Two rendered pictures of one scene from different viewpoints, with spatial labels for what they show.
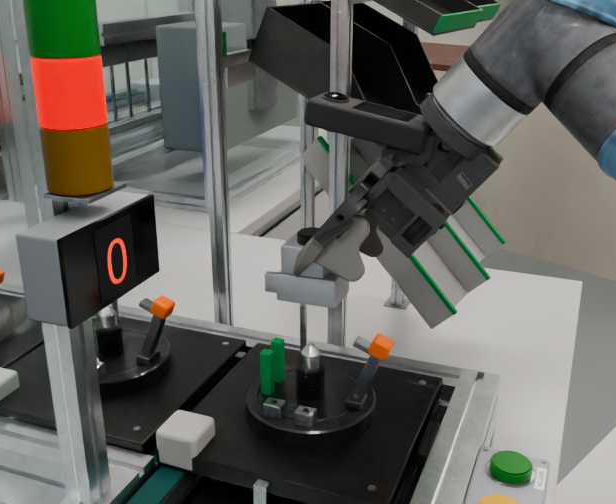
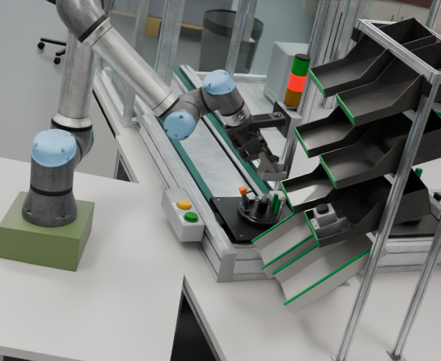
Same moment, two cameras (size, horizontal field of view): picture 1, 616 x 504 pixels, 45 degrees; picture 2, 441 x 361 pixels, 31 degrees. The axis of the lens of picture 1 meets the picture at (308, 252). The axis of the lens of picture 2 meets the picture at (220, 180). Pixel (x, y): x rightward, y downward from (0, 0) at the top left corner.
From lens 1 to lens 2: 2.72 m
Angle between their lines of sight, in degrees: 114
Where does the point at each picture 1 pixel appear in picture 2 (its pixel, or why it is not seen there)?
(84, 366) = (286, 151)
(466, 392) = (226, 242)
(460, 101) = not seen: hidden behind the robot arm
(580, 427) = not seen: outside the picture
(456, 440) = (214, 227)
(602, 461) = (174, 289)
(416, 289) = (271, 236)
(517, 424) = (215, 295)
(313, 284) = not seen: hidden behind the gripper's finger
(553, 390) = (214, 320)
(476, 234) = (301, 302)
